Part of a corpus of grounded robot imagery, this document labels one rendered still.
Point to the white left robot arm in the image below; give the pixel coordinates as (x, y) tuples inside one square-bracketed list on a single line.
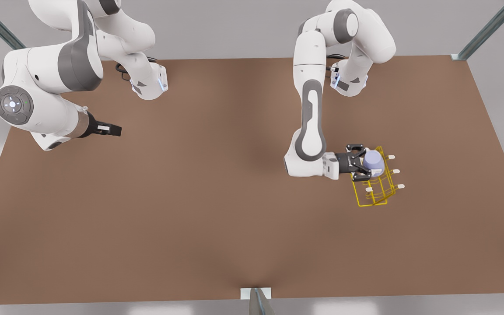
[(311, 131)]

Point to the lavender cup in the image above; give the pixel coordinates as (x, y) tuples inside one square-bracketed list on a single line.
[(373, 161)]

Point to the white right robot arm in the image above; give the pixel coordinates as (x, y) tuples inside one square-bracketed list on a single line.
[(37, 65)]

